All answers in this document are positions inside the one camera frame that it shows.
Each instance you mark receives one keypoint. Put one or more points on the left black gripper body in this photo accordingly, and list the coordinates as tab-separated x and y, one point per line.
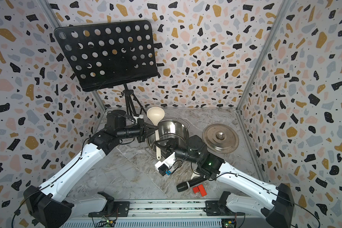
135	131

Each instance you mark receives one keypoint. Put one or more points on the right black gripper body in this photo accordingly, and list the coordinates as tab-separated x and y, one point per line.
185	154

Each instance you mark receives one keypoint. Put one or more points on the stainless steel pot lid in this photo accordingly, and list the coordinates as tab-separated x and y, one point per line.
220	138

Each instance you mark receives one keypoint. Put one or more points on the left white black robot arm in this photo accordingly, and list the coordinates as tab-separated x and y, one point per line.
49	204

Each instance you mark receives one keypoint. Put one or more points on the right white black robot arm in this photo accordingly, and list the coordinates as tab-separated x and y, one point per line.
273	203

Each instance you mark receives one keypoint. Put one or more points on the red toy brick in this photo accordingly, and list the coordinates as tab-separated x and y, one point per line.
200	189

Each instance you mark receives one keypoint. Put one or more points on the black microphone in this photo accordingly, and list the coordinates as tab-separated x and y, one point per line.
181	187

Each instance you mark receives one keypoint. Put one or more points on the right green circuit board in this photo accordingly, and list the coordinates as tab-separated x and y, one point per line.
228	223

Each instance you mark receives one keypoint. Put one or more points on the green circuit board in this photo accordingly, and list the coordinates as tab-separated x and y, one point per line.
228	223
105	222

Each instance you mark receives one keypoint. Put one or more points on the black perforated music stand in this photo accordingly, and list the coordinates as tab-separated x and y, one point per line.
110	54

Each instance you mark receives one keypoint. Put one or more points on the left green circuit board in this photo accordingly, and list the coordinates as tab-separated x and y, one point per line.
105	222

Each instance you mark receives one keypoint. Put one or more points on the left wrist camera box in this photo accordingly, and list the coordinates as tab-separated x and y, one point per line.
138	117

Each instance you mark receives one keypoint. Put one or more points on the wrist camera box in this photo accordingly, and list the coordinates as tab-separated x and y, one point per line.
138	117
164	166

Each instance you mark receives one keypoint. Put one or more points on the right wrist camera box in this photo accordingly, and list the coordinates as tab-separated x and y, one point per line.
164	166

